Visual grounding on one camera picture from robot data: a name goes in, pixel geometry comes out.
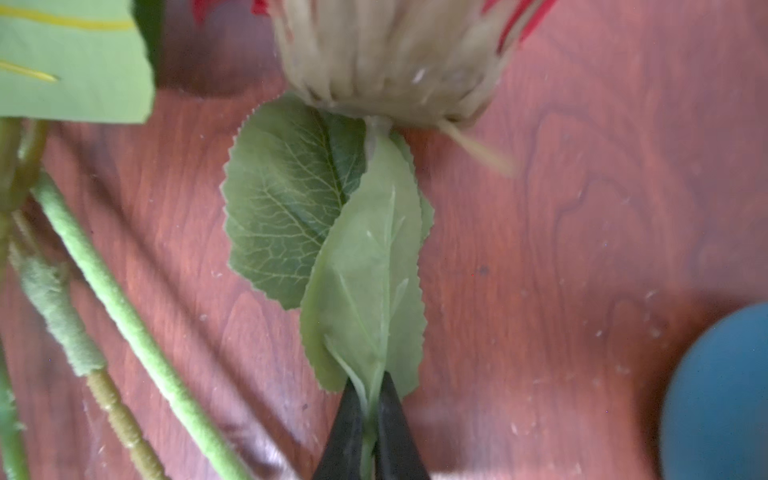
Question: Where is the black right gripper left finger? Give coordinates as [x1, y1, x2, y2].
[311, 379, 364, 480]

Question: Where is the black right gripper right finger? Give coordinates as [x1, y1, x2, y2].
[375, 372, 430, 480]

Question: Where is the red carnation flower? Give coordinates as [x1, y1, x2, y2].
[222, 1, 550, 479]

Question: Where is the teal ceramic vase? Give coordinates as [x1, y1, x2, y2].
[659, 303, 767, 479]

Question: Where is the peach rose stem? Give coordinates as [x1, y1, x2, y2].
[9, 212, 168, 479]

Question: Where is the cream white flower stem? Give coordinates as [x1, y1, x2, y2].
[32, 172, 252, 479]

